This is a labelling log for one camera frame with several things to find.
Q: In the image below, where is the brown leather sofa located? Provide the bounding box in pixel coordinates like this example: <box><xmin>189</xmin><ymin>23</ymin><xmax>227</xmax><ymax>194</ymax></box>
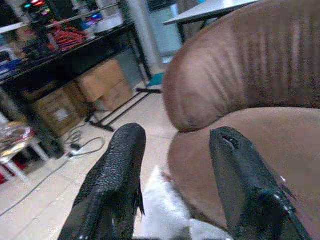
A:
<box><xmin>161</xmin><ymin>0</ymin><xmax>320</xmax><ymax>240</ymax></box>

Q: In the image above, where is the large brown cardboard box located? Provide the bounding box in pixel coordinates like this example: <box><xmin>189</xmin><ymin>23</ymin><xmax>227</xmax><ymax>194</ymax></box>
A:
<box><xmin>74</xmin><ymin>59</ymin><xmax>135</xmax><ymax>112</ymax></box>

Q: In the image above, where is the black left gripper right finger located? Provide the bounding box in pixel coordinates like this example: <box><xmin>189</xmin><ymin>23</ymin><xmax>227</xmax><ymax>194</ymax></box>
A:
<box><xmin>209</xmin><ymin>126</ymin><xmax>312</xmax><ymax>240</ymax></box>

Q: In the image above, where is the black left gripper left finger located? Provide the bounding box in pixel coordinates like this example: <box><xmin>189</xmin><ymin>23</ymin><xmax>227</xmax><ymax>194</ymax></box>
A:
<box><xmin>57</xmin><ymin>122</ymin><xmax>147</xmax><ymax>240</ymax></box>

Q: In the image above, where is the cardboard box with white label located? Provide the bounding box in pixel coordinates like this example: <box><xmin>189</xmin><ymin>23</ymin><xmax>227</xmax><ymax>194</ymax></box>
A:
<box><xmin>33</xmin><ymin>88</ymin><xmax>83</xmax><ymax>137</ymax></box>

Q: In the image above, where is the black metal shelf rack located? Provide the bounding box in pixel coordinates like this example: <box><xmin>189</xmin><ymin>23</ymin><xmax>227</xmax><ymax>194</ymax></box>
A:
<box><xmin>0</xmin><ymin>0</ymin><xmax>163</xmax><ymax>158</ymax></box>

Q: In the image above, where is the white folding table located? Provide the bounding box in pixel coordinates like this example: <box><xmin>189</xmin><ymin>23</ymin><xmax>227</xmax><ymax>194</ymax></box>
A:
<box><xmin>162</xmin><ymin>0</ymin><xmax>263</xmax><ymax>43</ymax></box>

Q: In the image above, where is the white fluffy pillow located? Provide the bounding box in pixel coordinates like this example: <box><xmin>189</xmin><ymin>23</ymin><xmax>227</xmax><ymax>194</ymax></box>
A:
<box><xmin>133</xmin><ymin>165</ymin><xmax>235</xmax><ymax>240</ymax></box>

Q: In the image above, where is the teal floor object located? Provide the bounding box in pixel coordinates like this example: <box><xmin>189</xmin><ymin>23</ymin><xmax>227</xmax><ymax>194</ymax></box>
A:
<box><xmin>146</xmin><ymin>72</ymin><xmax>166</xmax><ymax>88</ymax></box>

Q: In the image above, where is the grey floor cable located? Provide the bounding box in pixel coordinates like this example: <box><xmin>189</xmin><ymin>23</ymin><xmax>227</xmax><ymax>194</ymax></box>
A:
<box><xmin>0</xmin><ymin>122</ymin><xmax>106</xmax><ymax>218</ymax></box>

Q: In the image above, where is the white power strip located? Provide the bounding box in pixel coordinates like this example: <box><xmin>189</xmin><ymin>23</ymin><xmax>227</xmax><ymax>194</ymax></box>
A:
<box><xmin>65</xmin><ymin>143</ymin><xmax>83</xmax><ymax>158</ymax></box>

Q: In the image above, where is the red orange cable bundle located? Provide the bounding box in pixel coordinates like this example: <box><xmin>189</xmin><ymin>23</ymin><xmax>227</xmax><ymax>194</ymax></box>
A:
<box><xmin>47</xmin><ymin>21</ymin><xmax>88</xmax><ymax>52</ymax></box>

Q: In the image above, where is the small white side table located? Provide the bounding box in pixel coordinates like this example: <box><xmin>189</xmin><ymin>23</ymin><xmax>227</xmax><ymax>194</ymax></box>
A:
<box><xmin>0</xmin><ymin>121</ymin><xmax>50</xmax><ymax>185</ymax></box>

